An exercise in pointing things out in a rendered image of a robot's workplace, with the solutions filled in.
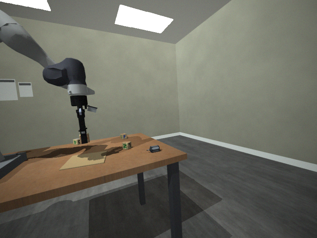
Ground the beige square mat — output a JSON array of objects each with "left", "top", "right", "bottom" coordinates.
[{"left": 59, "top": 151, "right": 107, "bottom": 171}]

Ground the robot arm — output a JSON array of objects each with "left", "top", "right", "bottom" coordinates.
[{"left": 0, "top": 10, "right": 95, "bottom": 96}]

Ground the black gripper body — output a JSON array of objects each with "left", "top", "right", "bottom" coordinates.
[{"left": 70, "top": 96, "right": 88, "bottom": 111}]

